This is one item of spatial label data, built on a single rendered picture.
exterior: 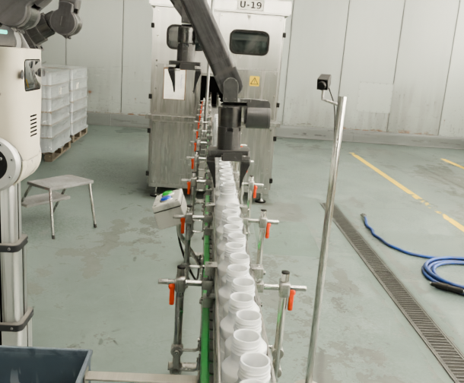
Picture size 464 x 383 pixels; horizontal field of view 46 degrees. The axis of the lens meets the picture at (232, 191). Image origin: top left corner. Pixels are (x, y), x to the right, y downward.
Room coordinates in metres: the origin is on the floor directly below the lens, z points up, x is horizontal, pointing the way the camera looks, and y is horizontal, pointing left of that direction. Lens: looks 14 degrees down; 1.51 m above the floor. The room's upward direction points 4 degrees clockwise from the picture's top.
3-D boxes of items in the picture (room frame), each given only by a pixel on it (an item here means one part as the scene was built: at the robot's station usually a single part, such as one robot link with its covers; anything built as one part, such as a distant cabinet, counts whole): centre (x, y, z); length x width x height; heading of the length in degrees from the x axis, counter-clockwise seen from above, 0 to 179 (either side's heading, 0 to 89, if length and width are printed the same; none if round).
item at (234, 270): (0.87, -0.02, 1.08); 0.06 x 0.06 x 0.17
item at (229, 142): (1.33, 0.02, 1.31); 0.10 x 0.07 x 0.07; 93
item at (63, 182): (4.49, 1.53, 0.21); 0.61 x 0.47 x 0.41; 57
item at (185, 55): (1.80, 0.18, 1.51); 0.10 x 0.07 x 0.07; 93
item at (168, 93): (5.65, 0.67, 1.22); 0.23 x 0.03 x 0.32; 93
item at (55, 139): (7.65, 2.97, 0.59); 1.24 x 1.03 x 1.17; 6
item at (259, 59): (6.45, 0.29, 1.05); 1.60 x 1.40 x 2.10; 3
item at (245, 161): (1.33, 0.00, 1.24); 0.07 x 0.07 x 0.09; 3
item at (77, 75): (9.23, 3.16, 0.59); 1.25 x 1.03 x 1.17; 4
